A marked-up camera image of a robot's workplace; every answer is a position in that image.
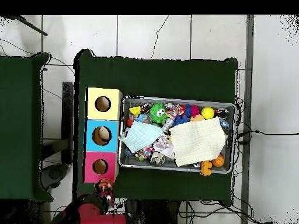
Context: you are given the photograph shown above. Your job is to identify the dark thin rod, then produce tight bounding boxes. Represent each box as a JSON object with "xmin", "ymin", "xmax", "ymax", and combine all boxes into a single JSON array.
[{"xmin": 6, "ymin": 15, "xmax": 48, "ymax": 37}]

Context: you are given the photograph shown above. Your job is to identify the blue spiky ball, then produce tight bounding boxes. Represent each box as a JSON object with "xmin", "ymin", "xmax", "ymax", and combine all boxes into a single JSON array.
[{"xmin": 173, "ymin": 114, "xmax": 190, "ymax": 127}]

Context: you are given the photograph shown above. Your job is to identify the black stand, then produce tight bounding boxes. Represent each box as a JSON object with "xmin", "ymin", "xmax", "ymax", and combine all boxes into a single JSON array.
[{"xmin": 61, "ymin": 81, "xmax": 74, "ymax": 164}]

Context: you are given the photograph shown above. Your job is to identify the multicolour rope toy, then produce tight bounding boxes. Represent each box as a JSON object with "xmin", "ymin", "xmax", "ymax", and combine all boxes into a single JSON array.
[{"xmin": 164, "ymin": 102, "xmax": 185, "ymax": 118}]

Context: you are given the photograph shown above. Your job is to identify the dark green side tablecloth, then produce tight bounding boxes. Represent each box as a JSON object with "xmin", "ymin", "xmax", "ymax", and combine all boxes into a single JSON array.
[{"xmin": 0, "ymin": 51, "xmax": 53, "ymax": 202}]

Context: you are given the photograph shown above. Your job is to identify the small orange tiger toy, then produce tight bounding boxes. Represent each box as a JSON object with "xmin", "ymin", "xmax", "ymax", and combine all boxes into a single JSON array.
[{"xmin": 94, "ymin": 177, "xmax": 114, "ymax": 190}]

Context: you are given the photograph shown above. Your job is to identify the silver toy car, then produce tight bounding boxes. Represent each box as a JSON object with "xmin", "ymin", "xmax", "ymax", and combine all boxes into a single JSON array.
[{"xmin": 161, "ymin": 117, "xmax": 176, "ymax": 132}]

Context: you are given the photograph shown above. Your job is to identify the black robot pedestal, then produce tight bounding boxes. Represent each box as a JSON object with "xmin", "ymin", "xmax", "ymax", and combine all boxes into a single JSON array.
[{"xmin": 126, "ymin": 199, "xmax": 180, "ymax": 224}]

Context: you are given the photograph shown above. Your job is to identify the yellow ball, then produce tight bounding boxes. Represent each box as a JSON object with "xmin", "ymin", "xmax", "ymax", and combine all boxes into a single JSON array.
[{"xmin": 201, "ymin": 106, "xmax": 215, "ymax": 120}]

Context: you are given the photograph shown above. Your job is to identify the shallow wire mesh bin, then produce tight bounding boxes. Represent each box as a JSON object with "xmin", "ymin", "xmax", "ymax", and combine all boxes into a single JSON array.
[{"xmin": 117, "ymin": 94, "xmax": 236, "ymax": 174}]

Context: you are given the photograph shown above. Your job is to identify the green spiky toy with eyes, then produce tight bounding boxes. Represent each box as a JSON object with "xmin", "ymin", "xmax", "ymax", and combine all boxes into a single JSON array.
[{"xmin": 149, "ymin": 102, "xmax": 168, "ymax": 124}]

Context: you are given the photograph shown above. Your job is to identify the yellow cheese wedge toy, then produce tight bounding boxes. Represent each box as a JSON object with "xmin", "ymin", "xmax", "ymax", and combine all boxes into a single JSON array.
[{"xmin": 128, "ymin": 106, "xmax": 142, "ymax": 117}]

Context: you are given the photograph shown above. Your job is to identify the cream muslin cloth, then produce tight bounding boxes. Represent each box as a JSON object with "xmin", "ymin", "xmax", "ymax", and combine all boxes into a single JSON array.
[{"xmin": 168, "ymin": 116, "xmax": 228, "ymax": 168}]

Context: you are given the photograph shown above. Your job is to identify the light blue muslin cloth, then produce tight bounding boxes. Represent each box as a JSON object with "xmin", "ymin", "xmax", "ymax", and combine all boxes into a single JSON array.
[{"xmin": 120, "ymin": 120, "xmax": 164, "ymax": 154}]

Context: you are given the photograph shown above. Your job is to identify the orange plastic toy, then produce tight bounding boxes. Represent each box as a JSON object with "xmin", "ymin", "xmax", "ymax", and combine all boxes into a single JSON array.
[{"xmin": 200, "ymin": 160, "xmax": 213, "ymax": 176}]

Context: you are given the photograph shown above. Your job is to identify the small orange basketball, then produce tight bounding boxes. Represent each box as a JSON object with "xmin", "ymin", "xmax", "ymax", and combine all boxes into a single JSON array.
[{"xmin": 211, "ymin": 154, "xmax": 225, "ymax": 168}]

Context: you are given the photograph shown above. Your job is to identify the black floor cable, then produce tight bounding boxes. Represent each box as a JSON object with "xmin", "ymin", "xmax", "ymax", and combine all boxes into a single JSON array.
[{"xmin": 235, "ymin": 129, "xmax": 299, "ymax": 145}]

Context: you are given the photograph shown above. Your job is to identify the wooden box with three holes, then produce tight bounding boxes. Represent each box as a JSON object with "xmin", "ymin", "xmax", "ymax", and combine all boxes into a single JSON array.
[{"xmin": 82, "ymin": 87, "xmax": 123, "ymax": 184}]

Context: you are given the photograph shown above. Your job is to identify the grey plastic base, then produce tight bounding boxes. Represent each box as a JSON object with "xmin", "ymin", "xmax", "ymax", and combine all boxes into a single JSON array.
[{"xmin": 40, "ymin": 163, "xmax": 69, "ymax": 190}]

